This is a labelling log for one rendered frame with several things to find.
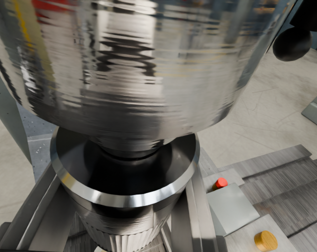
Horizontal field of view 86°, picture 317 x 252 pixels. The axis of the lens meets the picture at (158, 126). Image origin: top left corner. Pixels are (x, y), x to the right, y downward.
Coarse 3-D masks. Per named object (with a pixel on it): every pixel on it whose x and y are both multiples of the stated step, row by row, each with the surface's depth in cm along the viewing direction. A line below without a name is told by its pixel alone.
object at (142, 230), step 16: (80, 208) 5; (96, 224) 5; (112, 224) 5; (128, 224) 5; (144, 224) 5; (160, 224) 7; (96, 240) 8; (112, 240) 7; (128, 240) 7; (144, 240) 8
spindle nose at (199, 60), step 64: (0, 0) 1; (64, 0) 1; (128, 0) 1; (192, 0) 1; (256, 0) 1; (0, 64) 2; (64, 64) 2; (128, 64) 2; (192, 64) 2; (256, 64) 2; (128, 128) 2; (192, 128) 2
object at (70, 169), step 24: (72, 144) 5; (96, 144) 5; (168, 144) 5; (192, 144) 5; (72, 168) 4; (96, 168) 4; (120, 168) 4; (144, 168) 5; (168, 168) 5; (192, 168) 5; (72, 192) 4; (96, 192) 4; (120, 192) 4; (144, 192) 4; (168, 192) 4; (120, 216) 4
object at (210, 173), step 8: (200, 152) 39; (200, 160) 37; (208, 160) 38; (200, 168) 36; (208, 168) 36; (216, 168) 37; (232, 168) 32; (208, 176) 30; (216, 176) 30; (224, 176) 31; (232, 176) 31; (208, 184) 29; (240, 184) 30; (208, 192) 28; (168, 216) 26; (168, 224) 28; (160, 232) 32; (168, 232) 28; (168, 240) 30; (168, 248) 30
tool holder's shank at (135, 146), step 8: (88, 136) 4; (96, 136) 4; (104, 144) 4; (112, 144) 4; (120, 144) 4; (128, 144) 4; (136, 144) 4; (144, 144) 4; (152, 144) 4; (160, 144) 4; (112, 152) 5; (120, 152) 5; (128, 152) 4; (136, 152) 5; (144, 152) 5
